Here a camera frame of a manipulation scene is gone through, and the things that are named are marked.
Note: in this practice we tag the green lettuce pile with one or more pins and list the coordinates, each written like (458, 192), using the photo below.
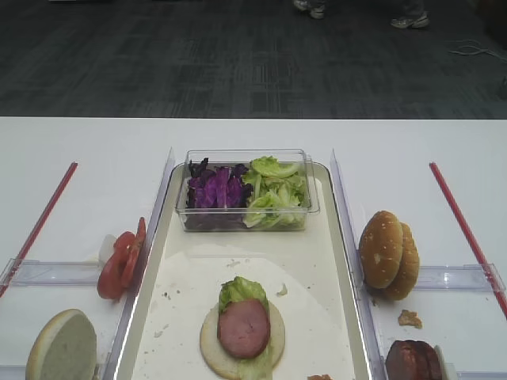
(279, 195)

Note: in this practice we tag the green lettuce leaf on bun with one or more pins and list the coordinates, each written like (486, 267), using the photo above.
(240, 289)

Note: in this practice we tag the small lettuce scrap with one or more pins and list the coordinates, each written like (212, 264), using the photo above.
(283, 291)

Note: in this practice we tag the rear red tomato slice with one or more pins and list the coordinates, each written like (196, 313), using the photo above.
(140, 234)

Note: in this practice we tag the red tomato slice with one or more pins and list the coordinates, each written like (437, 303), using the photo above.
(109, 285)
(140, 234)
(126, 252)

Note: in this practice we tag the middle red tomato slice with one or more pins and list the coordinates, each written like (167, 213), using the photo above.
(126, 252)

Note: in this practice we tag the front red tomato slice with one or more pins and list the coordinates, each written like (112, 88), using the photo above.
(109, 285)

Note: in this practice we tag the white stopper near patties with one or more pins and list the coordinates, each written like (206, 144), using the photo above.
(448, 370)

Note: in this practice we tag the clear plastic salad container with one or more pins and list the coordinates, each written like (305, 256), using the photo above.
(234, 157)

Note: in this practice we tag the purple cabbage pile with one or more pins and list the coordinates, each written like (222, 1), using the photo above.
(214, 193)

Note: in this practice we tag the round pink ham slice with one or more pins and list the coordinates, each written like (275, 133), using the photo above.
(244, 329)

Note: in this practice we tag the front sesame bun top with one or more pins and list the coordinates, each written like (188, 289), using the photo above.
(380, 249)

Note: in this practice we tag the bottom bun on tray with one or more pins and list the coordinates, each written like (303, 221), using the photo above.
(226, 366)

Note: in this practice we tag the rear brown bun top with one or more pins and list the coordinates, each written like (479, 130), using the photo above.
(408, 271)

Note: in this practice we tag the left grey sneaker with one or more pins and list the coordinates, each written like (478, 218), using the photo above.
(315, 8)

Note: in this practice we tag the grey sneaker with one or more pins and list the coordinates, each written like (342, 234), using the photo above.
(315, 8)
(411, 22)

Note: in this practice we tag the right clear long divider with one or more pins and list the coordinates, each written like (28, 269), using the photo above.
(363, 306)

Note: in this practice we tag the clear long divider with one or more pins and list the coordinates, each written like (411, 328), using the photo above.
(111, 368)
(363, 306)

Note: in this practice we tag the orange crumb on tray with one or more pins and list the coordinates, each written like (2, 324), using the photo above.
(319, 377)

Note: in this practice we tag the brown crumb on table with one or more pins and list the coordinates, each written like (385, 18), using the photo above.
(409, 318)

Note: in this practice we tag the left clear long divider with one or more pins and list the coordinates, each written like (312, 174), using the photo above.
(111, 368)

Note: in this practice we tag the right grey sneaker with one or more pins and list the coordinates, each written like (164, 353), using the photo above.
(411, 22)

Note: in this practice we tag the white cut bun half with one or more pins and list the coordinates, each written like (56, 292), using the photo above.
(66, 348)

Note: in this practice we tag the upper right clear holder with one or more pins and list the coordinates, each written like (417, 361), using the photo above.
(469, 277)

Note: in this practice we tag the clear holder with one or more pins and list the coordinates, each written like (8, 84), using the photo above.
(469, 277)
(49, 273)

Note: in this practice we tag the upper left clear holder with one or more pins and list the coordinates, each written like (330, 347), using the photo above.
(49, 273)

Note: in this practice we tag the right red strip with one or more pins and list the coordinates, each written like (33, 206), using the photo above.
(471, 240)

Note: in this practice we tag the red strip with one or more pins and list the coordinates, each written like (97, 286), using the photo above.
(471, 240)
(39, 225)

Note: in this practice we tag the left red strip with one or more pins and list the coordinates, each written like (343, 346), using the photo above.
(39, 225)

